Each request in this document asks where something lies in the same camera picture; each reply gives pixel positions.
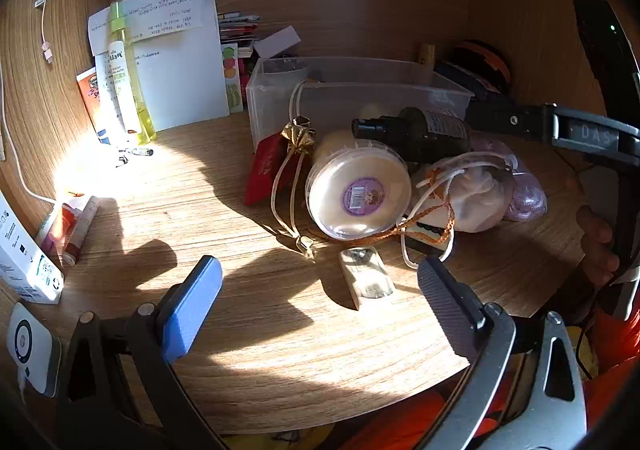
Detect white paper sheets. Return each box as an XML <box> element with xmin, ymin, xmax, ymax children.
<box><xmin>88</xmin><ymin>0</ymin><xmax>232</xmax><ymax>132</ymax></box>

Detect clear plastic storage box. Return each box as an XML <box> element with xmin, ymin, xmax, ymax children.
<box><xmin>245</xmin><ymin>56</ymin><xmax>475</xmax><ymax>152</ymax></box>

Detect white drawstring pouch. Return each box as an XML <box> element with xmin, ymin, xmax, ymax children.
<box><xmin>400</xmin><ymin>154</ymin><xmax>516</xmax><ymax>272</ymax></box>

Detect black orange zip case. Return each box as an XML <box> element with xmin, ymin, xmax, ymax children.
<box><xmin>452</xmin><ymin>39</ymin><xmax>512</xmax><ymax>94</ymax></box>

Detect orange braided cord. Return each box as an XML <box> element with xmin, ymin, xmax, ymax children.
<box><xmin>369</xmin><ymin>169</ymin><xmax>457</xmax><ymax>245</ymax></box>

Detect wooden desktop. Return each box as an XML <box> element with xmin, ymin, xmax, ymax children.
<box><xmin>0</xmin><ymin>110</ymin><xmax>601</xmax><ymax>436</ymax></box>

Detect white charging cable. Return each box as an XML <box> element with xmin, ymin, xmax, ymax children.
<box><xmin>34</xmin><ymin>0</ymin><xmax>58</xmax><ymax>65</ymax></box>

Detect black striped card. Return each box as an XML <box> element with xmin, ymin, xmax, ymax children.
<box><xmin>402</xmin><ymin>222</ymin><xmax>452</xmax><ymax>254</ymax></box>

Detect yellow spray bottle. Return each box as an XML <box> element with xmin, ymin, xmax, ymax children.
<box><xmin>107</xmin><ymin>1</ymin><xmax>158</xmax><ymax>146</ymax></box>

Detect lip balm tube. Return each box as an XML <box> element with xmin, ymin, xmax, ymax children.
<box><xmin>61</xmin><ymin>195</ymin><xmax>100</xmax><ymax>266</ymax></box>

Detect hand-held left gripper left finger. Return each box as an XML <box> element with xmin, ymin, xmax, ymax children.
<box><xmin>57</xmin><ymin>255</ymin><xmax>231</xmax><ymax>450</ymax></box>

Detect blue pencil case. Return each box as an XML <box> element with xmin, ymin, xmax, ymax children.
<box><xmin>433</xmin><ymin>61</ymin><xmax>501</xmax><ymax>102</ymax></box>

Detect black pen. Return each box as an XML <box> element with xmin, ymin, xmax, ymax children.
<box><xmin>116</xmin><ymin>146</ymin><xmax>155</xmax><ymax>167</ymax></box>

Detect white carton box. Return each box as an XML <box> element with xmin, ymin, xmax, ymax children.
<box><xmin>0</xmin><ymin>190</ymin><xmax>65</xmax><ymax>305</ymax></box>

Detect white round-faced device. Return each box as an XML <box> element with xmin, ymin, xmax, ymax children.
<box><xmin>6</xmin><ymin>302</ymin><xmax>64</xmax><ymax>399</ymax></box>

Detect orange clothing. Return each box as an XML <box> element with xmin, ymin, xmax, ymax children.
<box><xmin>345</xmin><ymin>300</ymin><xmax>640</xmax><ymax>450</ymax></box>

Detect stack of booklets and cards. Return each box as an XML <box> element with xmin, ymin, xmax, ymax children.
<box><xmin>218</xmin><ymin>11</ymin><xmax>262</xmax><ymax>62</ymax></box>

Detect round tub with cream lid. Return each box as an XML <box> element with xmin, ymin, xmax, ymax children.
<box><xmin>304</xmin><ymin>140</ymin><xmax>414</xmax><ymax>239</ymax></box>

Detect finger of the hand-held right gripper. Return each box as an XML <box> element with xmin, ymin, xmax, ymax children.
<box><xmin>465</xmin><ymin>100</ymin><xmax>557</xmax><ymax>145</ymax></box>

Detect dark glass spray bottle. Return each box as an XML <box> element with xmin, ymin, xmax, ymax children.
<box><xmin>351</xmin><ymin>107</ymin><xmax>473</xmax><ymax>164</ymax></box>

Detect small white packaged item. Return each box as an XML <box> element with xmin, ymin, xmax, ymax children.
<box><xmin>338</xmin><ymin>246</ymin><xmax>396</xmax><ymax>311</ymax></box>

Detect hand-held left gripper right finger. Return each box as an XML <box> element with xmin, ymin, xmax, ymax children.
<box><xmin>415</xmin><ymin>255</ymin><xmax>588</xmax><ymax>450</ymax></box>

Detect orange printed packet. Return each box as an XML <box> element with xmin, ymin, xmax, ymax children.
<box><xmin>76</xmin><ymin>66</ymin><xmax>110</xmax><ymax>143</ymax></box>

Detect person's right hand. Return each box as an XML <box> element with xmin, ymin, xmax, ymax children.
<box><xmin>565</xmin><ymin>175</ymin><xmax>622</xmax><ymax>287</ymax></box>

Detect white power cable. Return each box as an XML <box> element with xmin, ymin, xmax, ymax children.
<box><xmin>0</xmin><ymin>65</ymin><xmax>60</xmax><ymax>205</ymax></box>

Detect small white box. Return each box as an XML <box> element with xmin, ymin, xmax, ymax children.
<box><xmin>252</xmin><ymin>26</ymin><xmax>301</xmax><ymax>62</ymax></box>

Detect fruit sticker sheet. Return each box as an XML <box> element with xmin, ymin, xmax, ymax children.
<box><xmin>221</xmin><ymin>42</ymin><xmax>247</xmax><ymax>117</ymax></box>

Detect small clear plastic cup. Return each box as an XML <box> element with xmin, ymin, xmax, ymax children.
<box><xmin>260</xmin><ymin>57</ymin><xmax>312</xmax><ymax>82</ymax></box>

